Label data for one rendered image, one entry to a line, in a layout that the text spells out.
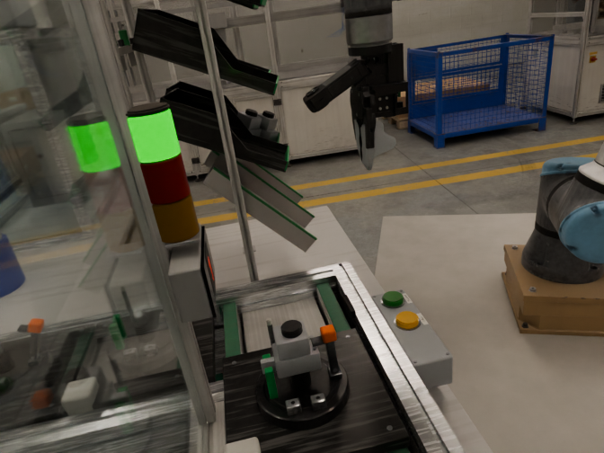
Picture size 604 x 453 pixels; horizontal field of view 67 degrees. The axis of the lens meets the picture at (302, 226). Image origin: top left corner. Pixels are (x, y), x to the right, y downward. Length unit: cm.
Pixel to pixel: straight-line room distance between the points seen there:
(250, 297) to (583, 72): 529
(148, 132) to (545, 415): 73
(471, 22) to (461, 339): 953
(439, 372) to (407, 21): 921
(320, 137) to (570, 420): 435
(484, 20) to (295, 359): 997
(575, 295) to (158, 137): 79
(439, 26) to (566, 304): 923
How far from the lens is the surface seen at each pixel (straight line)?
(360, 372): 75
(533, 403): 89
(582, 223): 83
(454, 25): 1016
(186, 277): 54
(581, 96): 599
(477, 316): 105
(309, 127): 493
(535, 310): 100
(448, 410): 85
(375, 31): 77
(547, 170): 98
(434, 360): 79
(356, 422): 68
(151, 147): 52
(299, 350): 65
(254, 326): 97
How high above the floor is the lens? 149
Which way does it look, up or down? 25 degrees down
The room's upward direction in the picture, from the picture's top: 8 degrees counter-clockwise
